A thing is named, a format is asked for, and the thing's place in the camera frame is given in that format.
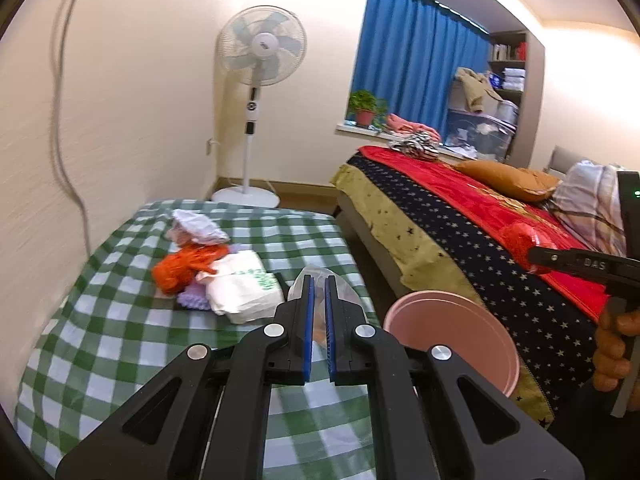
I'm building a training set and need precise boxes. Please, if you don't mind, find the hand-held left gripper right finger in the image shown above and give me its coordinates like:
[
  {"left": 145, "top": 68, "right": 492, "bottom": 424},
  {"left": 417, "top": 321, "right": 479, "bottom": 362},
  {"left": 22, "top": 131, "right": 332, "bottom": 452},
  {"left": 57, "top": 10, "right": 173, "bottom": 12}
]
[{"left": 324, "top": 274, "right": 586, "bottom": 480}]

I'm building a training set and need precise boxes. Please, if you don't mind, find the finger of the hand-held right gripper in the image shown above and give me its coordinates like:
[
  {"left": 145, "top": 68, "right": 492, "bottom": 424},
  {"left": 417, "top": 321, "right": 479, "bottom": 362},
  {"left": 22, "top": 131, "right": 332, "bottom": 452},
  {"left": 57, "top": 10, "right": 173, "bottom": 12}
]
[{"left": 527, "top": 245, "right": 640, "bottom": 281}]

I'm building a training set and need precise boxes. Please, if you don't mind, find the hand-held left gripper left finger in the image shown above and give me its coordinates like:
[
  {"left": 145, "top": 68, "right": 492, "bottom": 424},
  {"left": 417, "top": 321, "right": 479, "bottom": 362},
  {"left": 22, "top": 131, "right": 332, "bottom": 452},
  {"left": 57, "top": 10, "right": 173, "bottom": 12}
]
[{"left": 55, "top": 274, "right": 317, "bottom": 480}]

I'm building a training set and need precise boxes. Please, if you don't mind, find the clear plastic bag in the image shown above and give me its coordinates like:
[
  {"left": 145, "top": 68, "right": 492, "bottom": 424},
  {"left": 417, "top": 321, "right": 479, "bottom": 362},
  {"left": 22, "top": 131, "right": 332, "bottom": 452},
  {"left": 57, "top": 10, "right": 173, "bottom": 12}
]
[{"left": 287, "top": 264, "right": 381, "bottom": 351}]

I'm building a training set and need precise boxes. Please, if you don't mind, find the red plastic bag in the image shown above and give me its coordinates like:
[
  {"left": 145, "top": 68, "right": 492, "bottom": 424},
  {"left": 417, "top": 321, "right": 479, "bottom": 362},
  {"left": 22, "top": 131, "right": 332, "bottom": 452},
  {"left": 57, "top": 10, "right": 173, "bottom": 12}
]
[{"left": 502, "top": 222, "right": 553, "bottom": 273}]

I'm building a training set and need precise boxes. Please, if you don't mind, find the white tissue pack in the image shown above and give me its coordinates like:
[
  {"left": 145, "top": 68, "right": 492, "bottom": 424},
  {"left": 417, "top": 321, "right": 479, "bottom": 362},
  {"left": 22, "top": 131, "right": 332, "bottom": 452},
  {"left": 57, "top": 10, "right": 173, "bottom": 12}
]
[{"left": 196, "top": 250, "right": 285, "bottom": 325}]

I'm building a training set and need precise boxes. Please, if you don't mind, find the pink bin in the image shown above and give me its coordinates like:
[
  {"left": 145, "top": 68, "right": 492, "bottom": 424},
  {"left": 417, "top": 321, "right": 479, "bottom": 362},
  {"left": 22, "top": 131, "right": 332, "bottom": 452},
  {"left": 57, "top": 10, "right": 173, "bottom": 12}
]
[{"left": 384, "top": 292, "right": 521, "bottom": 400}]

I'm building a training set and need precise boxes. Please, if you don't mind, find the purple knitted item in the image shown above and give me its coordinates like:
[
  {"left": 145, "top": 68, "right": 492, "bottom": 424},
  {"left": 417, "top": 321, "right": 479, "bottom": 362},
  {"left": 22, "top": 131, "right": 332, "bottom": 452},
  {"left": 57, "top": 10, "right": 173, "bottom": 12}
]
[{"left": 175, "top": 280, "right": 221, "bottom": 313}]

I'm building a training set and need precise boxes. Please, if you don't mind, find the white cloth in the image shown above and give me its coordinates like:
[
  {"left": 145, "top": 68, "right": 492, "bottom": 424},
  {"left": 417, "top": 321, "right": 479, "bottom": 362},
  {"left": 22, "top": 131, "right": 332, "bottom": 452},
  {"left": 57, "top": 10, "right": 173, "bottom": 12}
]
[{"left": 171, "top": 208, "right": 230, "bottom": 247}]

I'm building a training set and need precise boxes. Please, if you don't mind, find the person's right hand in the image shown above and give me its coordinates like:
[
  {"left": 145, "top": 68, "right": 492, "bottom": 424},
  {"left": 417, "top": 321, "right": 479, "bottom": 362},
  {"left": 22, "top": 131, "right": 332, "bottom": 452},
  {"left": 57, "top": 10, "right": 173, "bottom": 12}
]
[{"left": 592, "top": 305, "right": 640, "bottom": 392}]

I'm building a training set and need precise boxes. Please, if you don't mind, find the plaid pillow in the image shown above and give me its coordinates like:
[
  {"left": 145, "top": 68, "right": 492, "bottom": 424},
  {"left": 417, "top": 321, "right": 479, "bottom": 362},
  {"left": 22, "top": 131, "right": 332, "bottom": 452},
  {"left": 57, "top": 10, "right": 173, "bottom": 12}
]
[{"left": 550, "top": 160, "right": 628, "bottom": 258}]

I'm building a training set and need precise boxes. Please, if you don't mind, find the bed with star blanket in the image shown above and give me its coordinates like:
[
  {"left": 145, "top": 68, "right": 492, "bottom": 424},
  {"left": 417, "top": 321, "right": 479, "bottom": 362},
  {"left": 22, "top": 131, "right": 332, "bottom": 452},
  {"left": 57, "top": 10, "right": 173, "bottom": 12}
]
[{"left": 345, "top": 154, "right": 613, "bottom": 411}]

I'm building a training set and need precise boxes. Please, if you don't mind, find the grey bed headboard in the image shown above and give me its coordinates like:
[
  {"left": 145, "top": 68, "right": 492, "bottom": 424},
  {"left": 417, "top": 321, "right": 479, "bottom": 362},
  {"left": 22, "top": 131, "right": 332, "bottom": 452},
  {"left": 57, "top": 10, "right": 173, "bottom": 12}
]
[{"left": 547, "top": 145, "right": 591, "bottom": 181}]

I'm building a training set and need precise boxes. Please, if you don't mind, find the orange pillow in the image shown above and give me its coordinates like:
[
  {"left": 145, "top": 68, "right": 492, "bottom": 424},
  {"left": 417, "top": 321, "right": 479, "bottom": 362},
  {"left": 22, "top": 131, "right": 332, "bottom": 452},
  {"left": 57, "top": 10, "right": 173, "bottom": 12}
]
[{"left": 452, "top": 159, "right": 561, "bottom": 203}]

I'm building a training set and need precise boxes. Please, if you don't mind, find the yellow bed sheet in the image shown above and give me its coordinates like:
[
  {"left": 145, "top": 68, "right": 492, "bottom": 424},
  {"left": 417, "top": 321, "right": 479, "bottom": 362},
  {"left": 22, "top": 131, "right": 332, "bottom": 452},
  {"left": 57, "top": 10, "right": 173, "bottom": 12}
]
[{"left": 330, "top": 162, "right": 556, "bottom": 423}]

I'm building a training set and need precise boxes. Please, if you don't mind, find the red blanket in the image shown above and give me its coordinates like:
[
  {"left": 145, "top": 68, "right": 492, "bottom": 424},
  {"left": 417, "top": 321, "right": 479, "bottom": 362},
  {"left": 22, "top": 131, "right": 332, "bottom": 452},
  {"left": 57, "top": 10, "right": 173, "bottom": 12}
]
[{"left": 359, "top": 145, "right": 616, "bottom": 323}]

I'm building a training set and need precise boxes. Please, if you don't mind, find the clear storage box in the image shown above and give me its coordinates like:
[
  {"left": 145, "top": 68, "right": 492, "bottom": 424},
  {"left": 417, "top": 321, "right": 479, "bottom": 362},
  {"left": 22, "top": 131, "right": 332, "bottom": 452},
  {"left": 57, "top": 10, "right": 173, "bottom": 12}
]
[{"left": 442, "top": 107, "right": 516, "bottom": 161}]

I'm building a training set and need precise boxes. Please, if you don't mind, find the green checked tablecloth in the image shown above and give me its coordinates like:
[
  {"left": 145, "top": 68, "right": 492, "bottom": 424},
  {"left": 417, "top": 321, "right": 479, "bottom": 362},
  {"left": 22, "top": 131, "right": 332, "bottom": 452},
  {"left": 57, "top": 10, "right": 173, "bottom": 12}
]
[{"left": 15, "top": 200, "right": 381, "bottom": 480}]

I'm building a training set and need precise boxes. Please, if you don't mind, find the striped garment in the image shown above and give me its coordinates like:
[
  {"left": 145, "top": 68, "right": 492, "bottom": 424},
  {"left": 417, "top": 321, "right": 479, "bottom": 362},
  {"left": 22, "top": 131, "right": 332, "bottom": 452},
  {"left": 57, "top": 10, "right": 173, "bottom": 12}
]
[{"left": 390, "top": 130, "right": 441, "bottom": 161}]

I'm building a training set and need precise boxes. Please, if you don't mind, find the beige jacket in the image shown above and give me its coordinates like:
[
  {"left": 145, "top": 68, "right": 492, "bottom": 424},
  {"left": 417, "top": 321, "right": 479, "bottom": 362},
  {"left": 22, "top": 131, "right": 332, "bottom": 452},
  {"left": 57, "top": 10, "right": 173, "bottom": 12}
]
[{"left": 454, "top": 66, "right": 503, "bottom": 113}]

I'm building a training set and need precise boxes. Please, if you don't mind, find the white window sill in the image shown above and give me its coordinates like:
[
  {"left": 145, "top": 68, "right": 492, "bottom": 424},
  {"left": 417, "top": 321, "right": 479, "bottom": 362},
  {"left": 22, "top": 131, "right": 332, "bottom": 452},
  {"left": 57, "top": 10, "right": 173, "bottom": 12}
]
[{"left": 335, "top": 121, "right": 401, "bottom": 138}]

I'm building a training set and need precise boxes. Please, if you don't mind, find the potted green plant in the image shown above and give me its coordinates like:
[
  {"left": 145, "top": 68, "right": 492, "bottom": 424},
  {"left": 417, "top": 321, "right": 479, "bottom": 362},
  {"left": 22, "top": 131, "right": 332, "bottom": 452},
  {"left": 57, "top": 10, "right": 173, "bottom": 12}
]
[{"left": 347, "top": 90, "right": 390, "bottom": 128}]

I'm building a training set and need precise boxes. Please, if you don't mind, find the pink garment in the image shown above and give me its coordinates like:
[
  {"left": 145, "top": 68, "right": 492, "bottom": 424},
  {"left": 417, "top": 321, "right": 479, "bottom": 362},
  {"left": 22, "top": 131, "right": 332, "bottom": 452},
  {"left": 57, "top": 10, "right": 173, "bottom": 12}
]
[{"left": 385, "top": 114, "right": 441, "bottom": 141}]

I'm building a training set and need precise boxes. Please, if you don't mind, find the blue curtain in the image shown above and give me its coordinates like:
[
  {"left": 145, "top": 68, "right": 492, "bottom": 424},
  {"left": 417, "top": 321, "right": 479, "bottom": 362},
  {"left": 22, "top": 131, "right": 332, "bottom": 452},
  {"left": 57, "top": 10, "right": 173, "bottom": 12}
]
[{"left": 350, "top": 0, "right": 493, "bottom": 136}]

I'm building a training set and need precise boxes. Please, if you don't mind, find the wall bookshelf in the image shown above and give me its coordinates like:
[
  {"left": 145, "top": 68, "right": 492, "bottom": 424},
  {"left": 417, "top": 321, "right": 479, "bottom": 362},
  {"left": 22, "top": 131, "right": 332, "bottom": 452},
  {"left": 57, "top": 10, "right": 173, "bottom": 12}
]
[{"left": 487, "top": 30, "right": 531, "bottom": 161}]

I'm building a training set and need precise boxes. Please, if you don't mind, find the white pedestal fan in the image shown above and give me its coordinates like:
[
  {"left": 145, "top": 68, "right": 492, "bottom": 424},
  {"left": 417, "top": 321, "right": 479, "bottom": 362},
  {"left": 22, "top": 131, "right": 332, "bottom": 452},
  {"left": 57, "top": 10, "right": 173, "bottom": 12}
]
[{"left": 211, "top": 5, "right": 308, "bottom": 209}]

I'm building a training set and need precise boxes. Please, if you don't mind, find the grey wall cable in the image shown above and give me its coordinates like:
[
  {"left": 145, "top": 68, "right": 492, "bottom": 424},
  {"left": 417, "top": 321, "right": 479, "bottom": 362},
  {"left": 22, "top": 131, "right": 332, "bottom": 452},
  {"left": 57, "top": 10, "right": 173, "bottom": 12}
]
[{"left": 49, "top": 0, "right": 98, "bottom": 261}]

